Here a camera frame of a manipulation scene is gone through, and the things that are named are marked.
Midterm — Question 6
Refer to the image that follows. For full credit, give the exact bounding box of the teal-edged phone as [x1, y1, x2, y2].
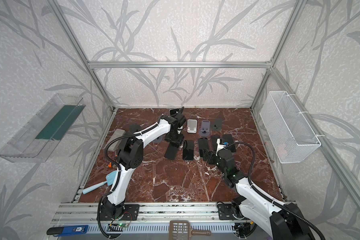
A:
[198, 138, 210, 158]

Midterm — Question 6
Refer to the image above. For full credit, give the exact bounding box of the purple-edged phone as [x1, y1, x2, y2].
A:
[211, 135, 221, 152]

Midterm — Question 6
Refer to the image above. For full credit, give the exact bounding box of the black phone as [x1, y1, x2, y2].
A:
[164, 144, 179, 161]
[183, 140, 195, 161]

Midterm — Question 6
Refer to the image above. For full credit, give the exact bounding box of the teal phone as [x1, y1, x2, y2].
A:
[223, 134, 236, 153]

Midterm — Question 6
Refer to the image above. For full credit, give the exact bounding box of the dark grey front stand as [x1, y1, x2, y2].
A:
[212, 118, 223, 132]

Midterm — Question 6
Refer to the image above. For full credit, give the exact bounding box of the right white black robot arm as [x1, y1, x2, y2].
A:
[203, 148, 325, 240]

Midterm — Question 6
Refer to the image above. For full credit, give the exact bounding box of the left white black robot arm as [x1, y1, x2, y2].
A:
[97, 107, 186, 223]

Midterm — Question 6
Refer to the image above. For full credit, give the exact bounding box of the white-edged phone at back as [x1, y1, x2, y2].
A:
[170, 108, 184, 117]

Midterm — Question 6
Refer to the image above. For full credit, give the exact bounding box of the white stand under teal phone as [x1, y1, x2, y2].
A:
[187, 119, 198, 134]

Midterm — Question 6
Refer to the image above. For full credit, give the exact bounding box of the purple-grey stand back right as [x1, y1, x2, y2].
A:
[199, 120, 211, 138]

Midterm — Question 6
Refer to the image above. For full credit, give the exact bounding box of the grey stone block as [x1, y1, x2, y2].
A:
[107, 129, 126, 152]

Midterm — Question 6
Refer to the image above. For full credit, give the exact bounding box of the brown plastic scoop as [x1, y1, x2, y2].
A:
[169, 221, 212, 240]

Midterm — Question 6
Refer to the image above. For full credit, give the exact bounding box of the light blue plastic trowel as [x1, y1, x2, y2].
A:
[82, 170, 119, 195]

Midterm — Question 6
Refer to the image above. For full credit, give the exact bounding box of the blue black tool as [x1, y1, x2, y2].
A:
[46, 225, 89, 237]

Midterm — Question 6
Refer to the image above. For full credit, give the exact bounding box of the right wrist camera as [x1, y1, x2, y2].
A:
[216, 138, 229, 152]

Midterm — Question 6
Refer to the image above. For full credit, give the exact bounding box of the white wire mesh basket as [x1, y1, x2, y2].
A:
[260, 91, 321, 164]

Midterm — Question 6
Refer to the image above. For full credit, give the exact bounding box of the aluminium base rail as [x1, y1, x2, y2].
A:
[51, 202, 253, 239]

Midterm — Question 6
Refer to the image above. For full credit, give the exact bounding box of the clear plastic wall bin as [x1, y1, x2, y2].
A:
[0, 94, 86, 163]

